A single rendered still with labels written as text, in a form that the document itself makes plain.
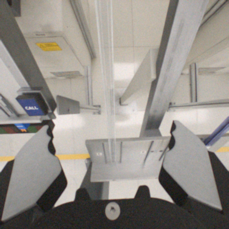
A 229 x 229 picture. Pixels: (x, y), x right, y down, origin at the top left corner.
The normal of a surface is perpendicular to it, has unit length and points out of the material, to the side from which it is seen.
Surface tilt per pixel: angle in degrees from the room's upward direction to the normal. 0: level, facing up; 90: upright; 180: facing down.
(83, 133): 0
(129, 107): 0
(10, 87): 43
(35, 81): 90
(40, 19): 0
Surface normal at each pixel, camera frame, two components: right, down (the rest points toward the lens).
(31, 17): 0.01, 0.03
